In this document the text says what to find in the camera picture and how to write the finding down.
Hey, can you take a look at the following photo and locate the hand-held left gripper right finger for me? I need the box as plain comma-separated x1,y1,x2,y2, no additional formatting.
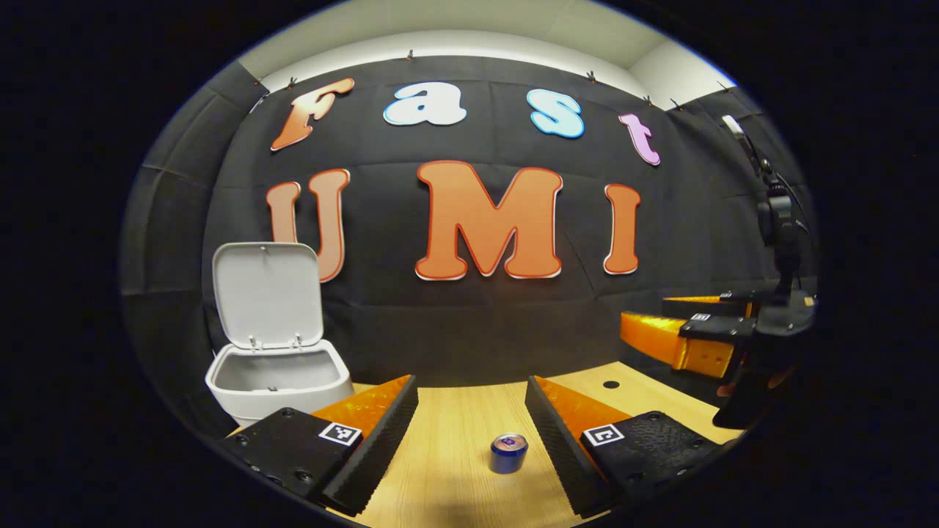
525,375,723,518

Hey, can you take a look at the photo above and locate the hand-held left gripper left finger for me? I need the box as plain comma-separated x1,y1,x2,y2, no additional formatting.
219,374,419,516

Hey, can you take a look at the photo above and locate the blue pop can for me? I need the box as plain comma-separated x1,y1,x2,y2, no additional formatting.
489,433,529,474

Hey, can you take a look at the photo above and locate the white desktop garbage bin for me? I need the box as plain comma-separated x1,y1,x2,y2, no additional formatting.
205,241,354,428

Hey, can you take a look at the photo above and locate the wooden desktop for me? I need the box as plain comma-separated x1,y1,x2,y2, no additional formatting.
227,361,745,528

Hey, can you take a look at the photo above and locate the black backdrop cloth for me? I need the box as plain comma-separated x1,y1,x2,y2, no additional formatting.
121,55,819,433

